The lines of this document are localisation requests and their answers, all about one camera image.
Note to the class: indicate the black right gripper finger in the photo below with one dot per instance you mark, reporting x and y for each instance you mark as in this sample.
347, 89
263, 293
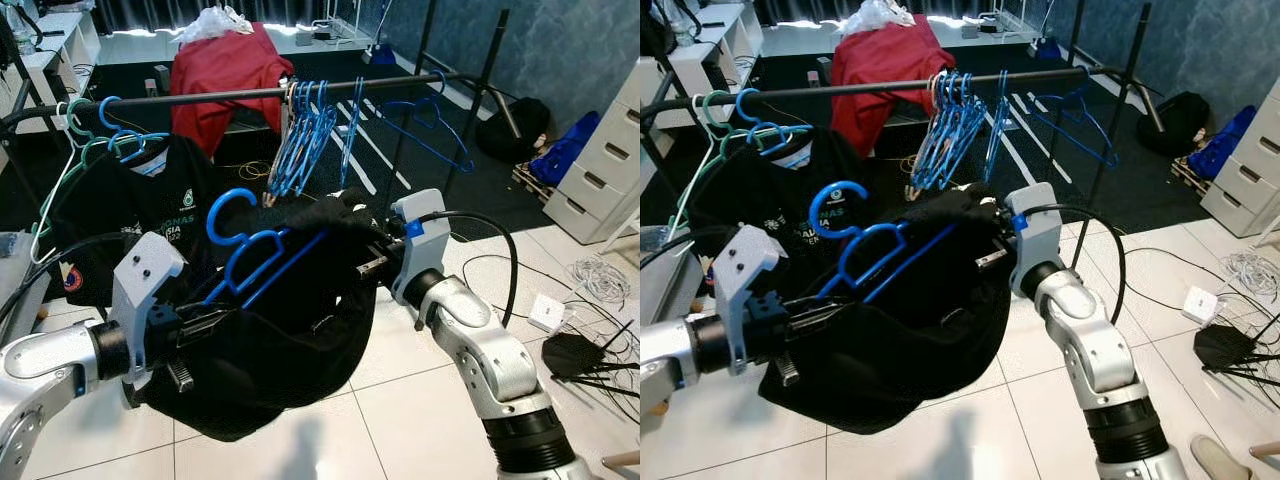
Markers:
975, 226
955, 198
350, 236
330, 207

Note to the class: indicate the blue plastic clothes hanger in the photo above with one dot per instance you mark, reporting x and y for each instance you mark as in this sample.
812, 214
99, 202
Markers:
353, 125
101, 112
1085, 92
1001, 115
305, 130
815, 210
322, 125
441, 97
968, 120
211, 220
740, 103
950, 125

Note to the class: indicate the black shirt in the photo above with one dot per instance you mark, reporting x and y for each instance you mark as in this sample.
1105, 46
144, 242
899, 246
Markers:
900, 360
280, 360

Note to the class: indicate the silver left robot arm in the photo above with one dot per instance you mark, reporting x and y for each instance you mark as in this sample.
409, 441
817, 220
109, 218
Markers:
665, 355
50, 365

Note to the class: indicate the green clothes hanger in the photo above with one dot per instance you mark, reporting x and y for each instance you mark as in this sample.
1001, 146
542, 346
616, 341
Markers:
69, 116
706, 108

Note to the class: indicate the black printed t-shirt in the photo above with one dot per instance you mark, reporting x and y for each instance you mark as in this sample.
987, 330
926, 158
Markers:
760, 200
110, 215

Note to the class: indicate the red cloth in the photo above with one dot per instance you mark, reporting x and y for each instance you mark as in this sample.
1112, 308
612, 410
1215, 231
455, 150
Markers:
230, 80
890, 80

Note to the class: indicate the black metal clothes rack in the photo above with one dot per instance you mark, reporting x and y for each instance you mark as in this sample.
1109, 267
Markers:
230, 94
850, 90

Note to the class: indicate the wooden pallet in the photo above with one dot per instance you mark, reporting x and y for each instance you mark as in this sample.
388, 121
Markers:
530, 180
1190, 175

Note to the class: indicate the white window bench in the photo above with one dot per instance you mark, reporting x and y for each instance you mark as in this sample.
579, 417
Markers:
980, 38
310, 42

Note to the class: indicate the black bag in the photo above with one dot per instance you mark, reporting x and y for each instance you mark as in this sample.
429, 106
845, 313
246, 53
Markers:
1172, 125
512, 130

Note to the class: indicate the white power adapter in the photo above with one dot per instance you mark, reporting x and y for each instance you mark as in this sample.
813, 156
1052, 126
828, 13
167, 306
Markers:
548, 313
1202, 304

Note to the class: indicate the white plastic bag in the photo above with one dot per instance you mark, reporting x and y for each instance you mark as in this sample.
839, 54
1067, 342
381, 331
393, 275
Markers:
880, 18
215, 25

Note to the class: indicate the blue bag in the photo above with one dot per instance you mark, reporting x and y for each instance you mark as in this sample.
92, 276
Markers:
565, 150
1222, 145

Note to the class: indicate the white drawer cabinet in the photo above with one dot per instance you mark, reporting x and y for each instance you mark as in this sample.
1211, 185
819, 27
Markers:
600, 170
1250, 170

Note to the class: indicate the white shelf unit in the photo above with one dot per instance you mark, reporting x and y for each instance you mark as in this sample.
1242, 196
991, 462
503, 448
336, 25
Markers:
60, 50
720, 50

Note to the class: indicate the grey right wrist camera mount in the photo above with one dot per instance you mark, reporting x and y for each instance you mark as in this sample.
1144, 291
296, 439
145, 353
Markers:
415, 260
1035, 240

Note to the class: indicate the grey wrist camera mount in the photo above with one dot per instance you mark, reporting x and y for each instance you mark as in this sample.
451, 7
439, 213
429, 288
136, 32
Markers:
415, 260
740, 270
140, 275
1035, 240

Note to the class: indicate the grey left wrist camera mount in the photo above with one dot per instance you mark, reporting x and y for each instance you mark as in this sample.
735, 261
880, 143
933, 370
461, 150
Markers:
140, 275
740, 270

